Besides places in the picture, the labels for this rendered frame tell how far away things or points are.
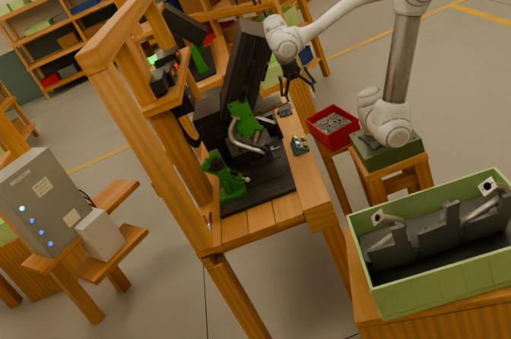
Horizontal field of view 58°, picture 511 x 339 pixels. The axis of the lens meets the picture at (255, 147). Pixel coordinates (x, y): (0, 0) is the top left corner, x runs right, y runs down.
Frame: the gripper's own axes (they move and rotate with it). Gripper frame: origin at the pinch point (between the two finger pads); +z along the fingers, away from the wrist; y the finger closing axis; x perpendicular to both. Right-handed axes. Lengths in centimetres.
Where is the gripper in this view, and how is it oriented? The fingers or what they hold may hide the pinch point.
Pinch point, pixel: (302, 99)
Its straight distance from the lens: 217.4
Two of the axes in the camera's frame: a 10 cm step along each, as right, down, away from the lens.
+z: 3.7, 8.1, 4.6
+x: -0.7, -4.6, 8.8
